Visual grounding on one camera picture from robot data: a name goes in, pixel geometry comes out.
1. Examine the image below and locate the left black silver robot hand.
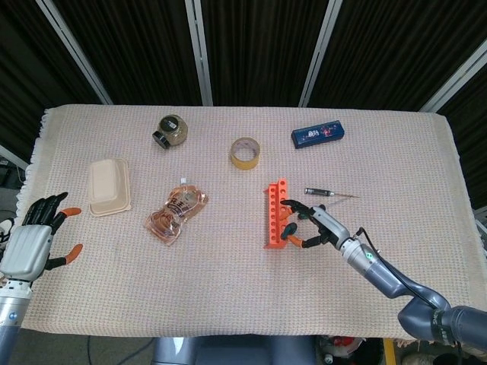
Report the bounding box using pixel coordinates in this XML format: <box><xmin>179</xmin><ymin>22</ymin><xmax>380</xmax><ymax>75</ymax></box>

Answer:
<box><xmin>0</xmin><ymin>192</ymin><xmax>84</xmax><ymax>282</ymax></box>

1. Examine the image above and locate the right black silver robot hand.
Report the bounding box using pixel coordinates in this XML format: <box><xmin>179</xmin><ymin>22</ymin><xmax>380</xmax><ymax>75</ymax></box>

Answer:
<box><xmin>280</xmin><ymin>198</ymin><xmax>350</xmax><ymax>252</ymax></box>

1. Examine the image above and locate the black metal precision screwdriver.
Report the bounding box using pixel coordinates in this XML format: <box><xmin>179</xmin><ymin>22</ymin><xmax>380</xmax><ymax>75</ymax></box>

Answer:
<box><xmin>304</xmin><ymin>187</ymin><xmax>361</xmax><ymax>199</ymax></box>

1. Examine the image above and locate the teal handled screwdriver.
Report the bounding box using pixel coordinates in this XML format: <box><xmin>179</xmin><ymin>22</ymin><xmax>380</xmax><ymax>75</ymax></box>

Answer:
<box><xmin>280</xmin><ymin>222</ymin><xmax>300</xmax><ymax>243</ymax></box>

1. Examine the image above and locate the orange screwdriver rack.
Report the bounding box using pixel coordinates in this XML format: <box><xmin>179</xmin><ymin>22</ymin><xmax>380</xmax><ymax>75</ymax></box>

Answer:
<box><xmin>262</xmin><ymin>176</ymin><xmax>291</xmax><ymax>251</ymax></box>

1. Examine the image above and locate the white black sneaker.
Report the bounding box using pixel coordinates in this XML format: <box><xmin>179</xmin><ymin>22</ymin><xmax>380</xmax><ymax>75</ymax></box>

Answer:
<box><xmin>0</xmin><ymin>218</ymin><xmax>14</xmax><ymax>246</ymax></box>

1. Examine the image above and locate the dark blue rectangular box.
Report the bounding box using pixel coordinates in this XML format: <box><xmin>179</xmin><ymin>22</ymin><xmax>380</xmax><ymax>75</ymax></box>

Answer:
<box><xmin>291</xmin><ymin>119</ymin><xmax>346</xmax><ymax>150</ymax></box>

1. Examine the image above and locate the beige lidded food container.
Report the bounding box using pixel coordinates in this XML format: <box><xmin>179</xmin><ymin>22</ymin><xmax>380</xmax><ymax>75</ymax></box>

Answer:
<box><xmin>88</xmin><ymin>157</ymin><xmax>132</xmax><ymax>217</ymax></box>

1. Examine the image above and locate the yellow tape roll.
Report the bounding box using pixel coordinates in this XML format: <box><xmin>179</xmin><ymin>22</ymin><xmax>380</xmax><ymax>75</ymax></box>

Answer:
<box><xmin>229</xmin><ymin>137</ymin><xmax>262</xmax><ymax>170</ymax></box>

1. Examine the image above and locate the beige woven tablecloth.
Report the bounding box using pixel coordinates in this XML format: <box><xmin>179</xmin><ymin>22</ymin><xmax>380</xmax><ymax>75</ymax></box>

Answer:
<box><xmin>0</xmin><ymin>104</ymin><xmax>487</xmax><ymax>347</ymax></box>

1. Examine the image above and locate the black waste bin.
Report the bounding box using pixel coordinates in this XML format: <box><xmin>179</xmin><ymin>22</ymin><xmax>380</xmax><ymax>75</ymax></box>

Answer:
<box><xmin>316</xmin><ymin>336</ymin><xmax>385</xmax><ymax>365</ymax></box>

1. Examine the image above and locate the yellow strip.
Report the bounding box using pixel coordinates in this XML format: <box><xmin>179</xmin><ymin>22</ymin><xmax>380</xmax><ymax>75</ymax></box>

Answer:
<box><xmin>383</xmin><ymin>338</ymin><xmax>397</xmax><ymax>365</ymax></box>

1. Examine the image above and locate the orange-brown sauce pouch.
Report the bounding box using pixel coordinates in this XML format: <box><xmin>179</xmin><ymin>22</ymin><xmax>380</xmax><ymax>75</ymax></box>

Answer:
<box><xmin>143</xmin><ymin>176</ymin><xmax>211</xmax><ymax>247</ymax></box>

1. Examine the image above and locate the grey robot torso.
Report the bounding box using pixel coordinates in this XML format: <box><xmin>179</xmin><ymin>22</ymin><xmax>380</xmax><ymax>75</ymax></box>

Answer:
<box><xmin>151</xmin><ymin>336</ymin><xmax>317</xmax><ymax>365</ymax></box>

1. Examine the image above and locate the glass jar with black lid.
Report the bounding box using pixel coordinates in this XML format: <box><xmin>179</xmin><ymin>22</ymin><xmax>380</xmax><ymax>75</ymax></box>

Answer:
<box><xmin>151</xmin><ymin>115</ymin><xmax>189</xmax><ymax>149</ymax></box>

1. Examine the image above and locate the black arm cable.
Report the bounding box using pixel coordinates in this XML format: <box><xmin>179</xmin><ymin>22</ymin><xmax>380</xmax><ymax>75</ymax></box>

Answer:
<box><xmin>355</xmin><ymin>227</ymin><xmax>438</xmax><ymax>309</ymax></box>

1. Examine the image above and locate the white metal partition post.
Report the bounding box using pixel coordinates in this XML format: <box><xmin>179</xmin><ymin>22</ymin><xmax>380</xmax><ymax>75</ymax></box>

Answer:
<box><xmin>0</xmin><ymin>144</ymin><xmax>30</xmax><ymax>172</ymax></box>
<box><xmin>420</xmin><ymin>49</ymin><xmax>487</xmax><ymax>113</ymax></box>
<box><xmin>185</xmin><ymin>0</ymin><xmax>214</xmax><ymax>106</ymax></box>
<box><xmin>298</xmin><ymin>0</ymin><xmax>343</xmax><ymax>107</ymax></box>
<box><xmin>36</xmin><ymin>0</ymin><xmax>114</xmax><ymax>106</ymax></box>

